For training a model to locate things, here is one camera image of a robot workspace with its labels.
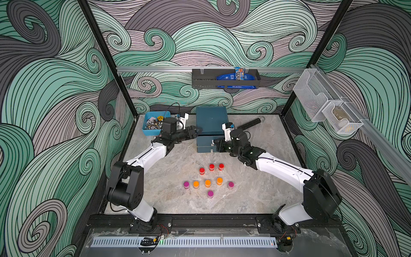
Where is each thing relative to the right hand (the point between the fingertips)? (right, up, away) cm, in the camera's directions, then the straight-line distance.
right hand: (214, 140), depth 83 cm
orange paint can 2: (-4, -23, +2) cm, 24 cm away
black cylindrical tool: (+36, +13, +31) cm, 49 cm away
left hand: (-8, +6, +1) cm, 10 cm away
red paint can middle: (-1, -16, +9) cm, 19 cm away
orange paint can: (-10, -24, +1) cm, 26 cm away
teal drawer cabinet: (-2, +11, +6) cm, 13 cm away
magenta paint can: (-15, -24, +1) cm, 28 cm away
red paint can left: (-7, -18, +6) cm, 20 cm away
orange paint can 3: (+3, -22, +2) cm, 23 cm away
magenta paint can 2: (+9, -24, +1) cm, 25 cm away
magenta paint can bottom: (-2, -27, -3) cm, 27 cm away
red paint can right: (+4, -16, +9) cm, 19 cm away
